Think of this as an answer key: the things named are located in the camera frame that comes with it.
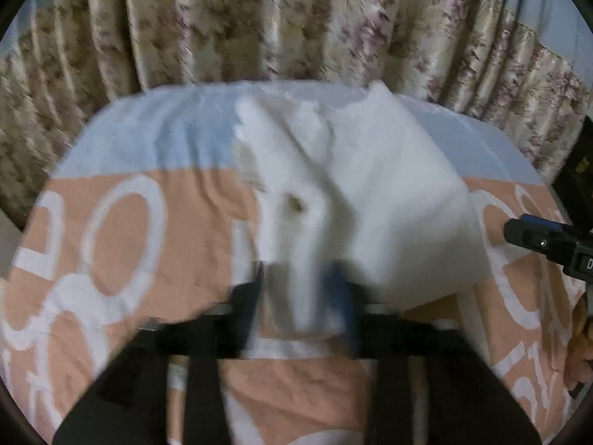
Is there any white knit sweater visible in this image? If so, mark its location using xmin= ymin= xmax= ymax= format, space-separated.
xmin=235 ymin=82 xmax=490 ymax=337

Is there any person's right hand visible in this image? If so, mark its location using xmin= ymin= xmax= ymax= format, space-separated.
xmin=564 ymin=294 xmax=592 ymax=392

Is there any dark furniture at right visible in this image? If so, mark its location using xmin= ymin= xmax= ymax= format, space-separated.
xmin=553 ymin=116 xmax=593 ymax=231

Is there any floral curtain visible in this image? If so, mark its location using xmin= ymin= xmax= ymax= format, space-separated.
xmin=1 ymin=0 xmax=592 ymax=227

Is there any orange white patterned bed cover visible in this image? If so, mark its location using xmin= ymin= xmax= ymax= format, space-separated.
xmin=1 ymin=82 xmax=584 ymax=441

